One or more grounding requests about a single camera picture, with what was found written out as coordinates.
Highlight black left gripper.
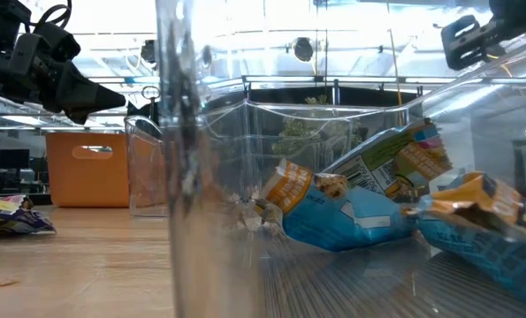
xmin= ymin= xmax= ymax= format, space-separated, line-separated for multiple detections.
xmin=0 ymin=33 xmax=126 ymax=125

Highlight orange blue granola bar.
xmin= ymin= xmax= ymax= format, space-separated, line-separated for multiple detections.
xmin=403 ymin=170 xmax=526 ymax=308
xmin=255 ymin=157 xmax=418 ymax=254
xmin=323 ymin=117 xmax=454 ymax=202

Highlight yellow hanging cable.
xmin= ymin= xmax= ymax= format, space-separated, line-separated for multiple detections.
xmin=386 ymin=28 xmax=403 ymax=125

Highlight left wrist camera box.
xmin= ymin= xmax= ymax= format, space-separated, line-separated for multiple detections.
xmin=34 ymin=20 xmax=82 ymax=64

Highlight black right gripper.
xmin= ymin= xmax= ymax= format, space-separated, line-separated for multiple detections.
xmin=441 ymin=15 xmax=518 ymax=72

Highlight black computer monitor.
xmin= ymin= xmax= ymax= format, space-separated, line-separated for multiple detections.
xmin=0 ymin=148 xmax=31 ymax=170

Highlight black round ceiling lamp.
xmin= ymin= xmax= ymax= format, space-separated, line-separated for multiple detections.
xmin=140 ymin=39 xmax=157 ymax=65
xmin=293 ymin=37 xmax=316 ymax=63

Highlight clear plastic bin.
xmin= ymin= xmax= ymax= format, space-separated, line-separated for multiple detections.
xmin=156 ymin=0 xmax=526 ymax=318
xmin=123 ymin=114 xmax=172 ymax=218

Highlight orange plastic bin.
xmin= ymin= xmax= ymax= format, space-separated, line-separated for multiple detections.
xmin=45 ymin=131 xmax=169 ymax=208

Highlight black stand with ring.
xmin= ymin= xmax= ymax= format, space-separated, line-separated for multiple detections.
xmin=127 ymin=85 xmax=163 ymax=138

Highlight potted plant white flowers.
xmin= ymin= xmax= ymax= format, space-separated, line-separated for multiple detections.
xmin=271 ymin=95 xmax=365 ymax=171

